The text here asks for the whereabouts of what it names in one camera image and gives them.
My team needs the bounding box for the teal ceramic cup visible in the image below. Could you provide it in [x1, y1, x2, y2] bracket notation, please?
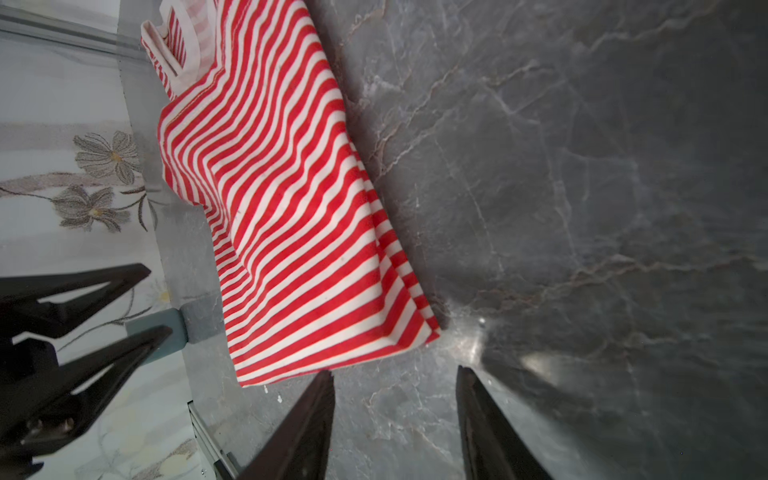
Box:
[124, 307, 190, 365]

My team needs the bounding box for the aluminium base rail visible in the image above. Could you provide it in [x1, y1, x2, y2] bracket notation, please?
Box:
[187, 401, 239, 480]

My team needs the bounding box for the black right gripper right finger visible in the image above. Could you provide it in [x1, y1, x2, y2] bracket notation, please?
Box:
[456, 366, 552, 480]

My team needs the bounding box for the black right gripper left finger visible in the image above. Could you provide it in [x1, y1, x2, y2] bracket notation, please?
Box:
[239, 370, 335, 480]

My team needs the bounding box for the red white striped tank top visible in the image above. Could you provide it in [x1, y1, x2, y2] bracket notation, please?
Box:
[141, 1, 440, 387]

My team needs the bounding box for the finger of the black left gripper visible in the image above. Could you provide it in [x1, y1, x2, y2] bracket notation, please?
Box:
[1, 326, 172, 458]
[1, 263, 150, 339]

